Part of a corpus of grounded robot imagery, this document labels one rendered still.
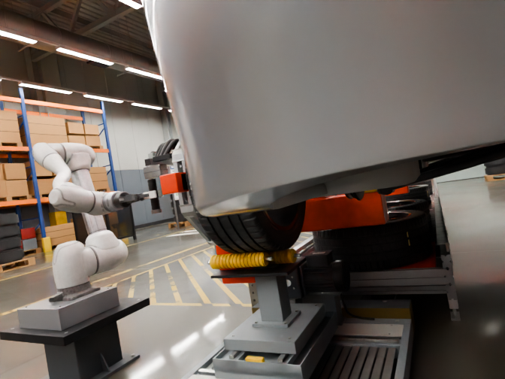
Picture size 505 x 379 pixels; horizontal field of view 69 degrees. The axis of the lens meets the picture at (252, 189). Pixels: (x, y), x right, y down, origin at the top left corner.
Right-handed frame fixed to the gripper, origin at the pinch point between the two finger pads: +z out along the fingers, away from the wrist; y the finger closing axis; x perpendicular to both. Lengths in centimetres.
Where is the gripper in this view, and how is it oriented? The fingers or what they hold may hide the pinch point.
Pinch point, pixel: (153, 194)
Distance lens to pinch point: 162.8
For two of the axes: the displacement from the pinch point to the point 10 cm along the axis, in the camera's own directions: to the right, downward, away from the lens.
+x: -1.6, -9.9, 0.0
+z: 8.8, -1.4, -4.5
